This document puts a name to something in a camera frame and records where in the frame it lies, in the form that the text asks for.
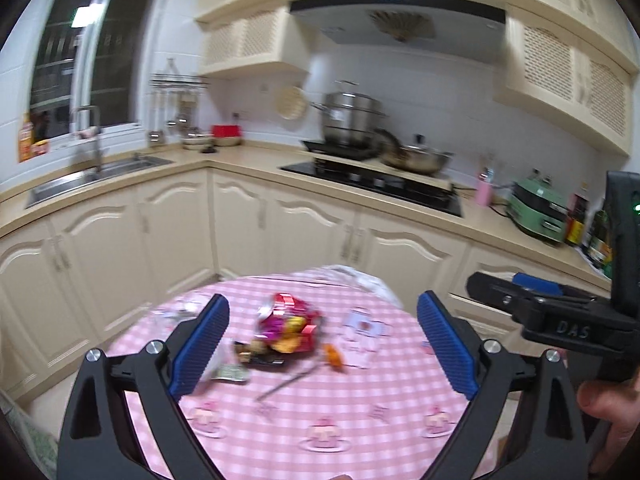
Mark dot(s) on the round cream strainer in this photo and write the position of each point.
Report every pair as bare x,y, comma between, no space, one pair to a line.
292,102

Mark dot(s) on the green patterned cushion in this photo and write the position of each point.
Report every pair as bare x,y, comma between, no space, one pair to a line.
25,440

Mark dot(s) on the steel steamer pot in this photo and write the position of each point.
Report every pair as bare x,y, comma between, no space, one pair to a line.
350,117

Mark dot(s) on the person's right hand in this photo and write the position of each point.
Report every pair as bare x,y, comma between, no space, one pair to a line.
617,410

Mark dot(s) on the pink checkered tablecloth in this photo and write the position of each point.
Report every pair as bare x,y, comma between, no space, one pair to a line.
300,420

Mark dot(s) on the black range hood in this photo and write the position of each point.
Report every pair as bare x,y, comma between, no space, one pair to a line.
400,20

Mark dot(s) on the cream lattice wall cabinet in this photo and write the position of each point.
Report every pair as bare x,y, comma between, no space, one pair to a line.
565,75
250,35

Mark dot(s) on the stacked bowls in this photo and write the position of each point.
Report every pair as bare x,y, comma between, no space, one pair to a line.
196,140

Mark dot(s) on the orange peel piece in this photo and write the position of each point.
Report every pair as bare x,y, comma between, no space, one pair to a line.
333,355

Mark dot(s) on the green rice cooker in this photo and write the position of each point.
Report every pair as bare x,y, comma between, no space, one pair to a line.
537,210

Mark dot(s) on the yellow seasoning box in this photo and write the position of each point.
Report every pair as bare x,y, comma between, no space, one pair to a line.
25,140

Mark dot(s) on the hanging utensil rack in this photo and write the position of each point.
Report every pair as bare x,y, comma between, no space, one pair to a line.
177,95

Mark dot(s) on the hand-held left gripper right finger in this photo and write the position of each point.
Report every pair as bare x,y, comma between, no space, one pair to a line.
445,345

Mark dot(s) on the kitchen window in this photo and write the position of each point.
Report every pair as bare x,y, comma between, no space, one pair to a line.
100,45

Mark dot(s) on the white cloth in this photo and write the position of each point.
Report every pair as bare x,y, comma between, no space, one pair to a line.
372,282

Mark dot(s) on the red lidded container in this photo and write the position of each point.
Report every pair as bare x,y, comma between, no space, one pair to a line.
227,131

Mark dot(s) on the pink utensil holder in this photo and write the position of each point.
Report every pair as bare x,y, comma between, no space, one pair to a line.
484,192

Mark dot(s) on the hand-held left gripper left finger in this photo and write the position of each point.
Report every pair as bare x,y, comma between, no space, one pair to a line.
200,345

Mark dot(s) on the black griddle pan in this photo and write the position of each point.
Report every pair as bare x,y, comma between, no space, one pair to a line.
335,149

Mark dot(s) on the red shiny foil wrapper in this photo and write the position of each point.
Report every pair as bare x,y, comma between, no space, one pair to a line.
287,322

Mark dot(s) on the black gas cooktop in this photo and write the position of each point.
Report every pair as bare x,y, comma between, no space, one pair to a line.
375,185

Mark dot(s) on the small red packet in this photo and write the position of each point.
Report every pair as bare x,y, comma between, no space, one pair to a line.
41,148

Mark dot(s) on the dark brown wrapper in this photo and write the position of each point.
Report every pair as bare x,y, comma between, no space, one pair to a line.
255,352

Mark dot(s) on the thin wooden skewer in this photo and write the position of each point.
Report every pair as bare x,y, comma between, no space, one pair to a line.
287,384

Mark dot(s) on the steel wok with lid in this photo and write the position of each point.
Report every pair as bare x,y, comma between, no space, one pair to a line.
415,157

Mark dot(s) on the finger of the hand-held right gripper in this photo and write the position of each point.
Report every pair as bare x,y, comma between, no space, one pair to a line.
537,284
492,291

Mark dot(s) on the clear plastic scrap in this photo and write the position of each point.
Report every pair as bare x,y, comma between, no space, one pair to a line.
175,310

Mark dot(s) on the steel kitchen sink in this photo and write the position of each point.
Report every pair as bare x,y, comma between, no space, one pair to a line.
95,175

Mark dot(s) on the steel kitchen faucet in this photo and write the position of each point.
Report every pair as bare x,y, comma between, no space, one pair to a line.
92,135

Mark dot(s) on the green glass bottle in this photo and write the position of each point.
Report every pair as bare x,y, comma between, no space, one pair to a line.
600,242

